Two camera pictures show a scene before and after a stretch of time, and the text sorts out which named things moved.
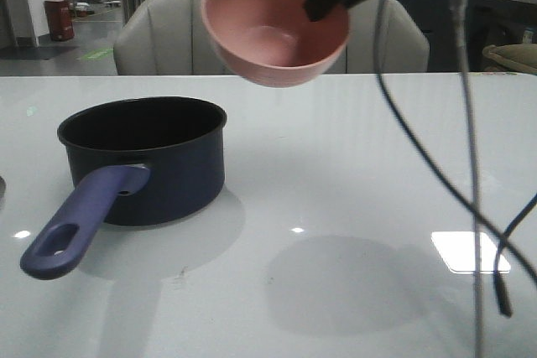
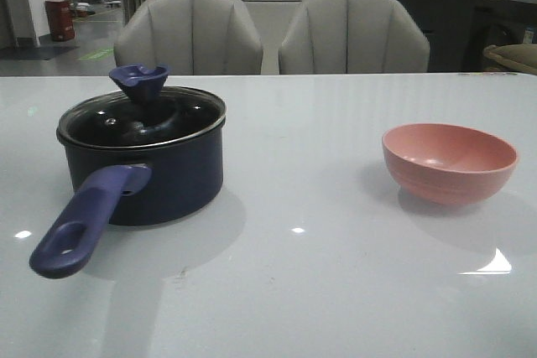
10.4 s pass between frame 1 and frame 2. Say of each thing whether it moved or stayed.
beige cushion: stayed
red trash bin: stayed
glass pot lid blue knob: moved
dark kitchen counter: stayed
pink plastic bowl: moved
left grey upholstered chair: stayed
